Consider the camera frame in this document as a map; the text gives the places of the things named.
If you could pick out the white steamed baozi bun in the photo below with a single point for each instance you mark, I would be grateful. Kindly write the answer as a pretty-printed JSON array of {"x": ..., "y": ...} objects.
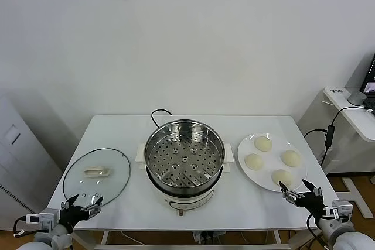
[
  {"x": 291, "y": 158},
  {"x": 262, "y": 144},
  {"x": 254, "y": 162},
  {"x": 282, "y": 176}
]

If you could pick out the round white plate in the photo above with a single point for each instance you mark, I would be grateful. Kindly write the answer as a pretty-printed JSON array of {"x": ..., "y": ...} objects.
[{"x": 269, "y": 171}]

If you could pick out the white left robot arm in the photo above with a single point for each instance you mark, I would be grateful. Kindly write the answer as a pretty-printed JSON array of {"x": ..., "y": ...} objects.
[{"x": 44, "y": 239}]

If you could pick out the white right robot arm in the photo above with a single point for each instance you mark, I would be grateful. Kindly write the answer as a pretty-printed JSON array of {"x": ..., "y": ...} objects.
[{"x": 345, "y": 238}]

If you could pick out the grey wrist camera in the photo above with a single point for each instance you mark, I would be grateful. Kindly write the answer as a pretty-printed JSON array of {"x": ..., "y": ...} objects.
[
  {"x": 49, "y": 217},
  {"x": 342, "y": 209}
]

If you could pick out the grey round puck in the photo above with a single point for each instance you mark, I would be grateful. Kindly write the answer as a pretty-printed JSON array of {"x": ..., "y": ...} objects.
[{"x": 357, "y": 97}]

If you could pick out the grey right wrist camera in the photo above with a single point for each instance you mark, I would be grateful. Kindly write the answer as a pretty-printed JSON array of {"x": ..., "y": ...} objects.
[{"x": 342, "y": 209}]

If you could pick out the white table frame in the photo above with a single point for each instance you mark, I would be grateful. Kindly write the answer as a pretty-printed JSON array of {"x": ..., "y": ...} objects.
[{"x": 104, "y": 236}]

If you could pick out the white power strip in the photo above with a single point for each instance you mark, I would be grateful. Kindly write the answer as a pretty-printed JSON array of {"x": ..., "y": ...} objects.
[{"x": 205, "y": 236}]

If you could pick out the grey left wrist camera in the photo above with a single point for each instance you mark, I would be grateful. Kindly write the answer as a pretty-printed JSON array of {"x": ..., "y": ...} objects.
[{"x": 49, "y": 217}]

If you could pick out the white label black text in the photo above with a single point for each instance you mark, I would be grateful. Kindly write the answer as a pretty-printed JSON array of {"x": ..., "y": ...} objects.
[{"x": 337, "y": 90}]

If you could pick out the grey metal cabinet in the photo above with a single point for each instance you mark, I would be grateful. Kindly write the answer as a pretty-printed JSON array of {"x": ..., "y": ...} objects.
[{"x": 17, "y": 159}]

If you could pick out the black laptop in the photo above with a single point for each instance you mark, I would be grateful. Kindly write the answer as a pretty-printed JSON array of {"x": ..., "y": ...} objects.
[{"x": 369, "y": 80}]

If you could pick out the stainless steel steamer basket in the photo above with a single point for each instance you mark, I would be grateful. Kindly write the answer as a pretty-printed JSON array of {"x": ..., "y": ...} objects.
[{"x": 181, "y": 128}]

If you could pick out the round glass pot lid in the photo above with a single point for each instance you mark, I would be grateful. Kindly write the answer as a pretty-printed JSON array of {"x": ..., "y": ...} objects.
[{"x": 96, "y": 171}]

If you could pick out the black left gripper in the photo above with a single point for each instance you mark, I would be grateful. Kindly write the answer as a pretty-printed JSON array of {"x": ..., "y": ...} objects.
[{"x": 73, "y": 216}]

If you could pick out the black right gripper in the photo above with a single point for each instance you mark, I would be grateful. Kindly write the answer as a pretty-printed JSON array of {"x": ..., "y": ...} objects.
[{"x": 313, "y": 204}]

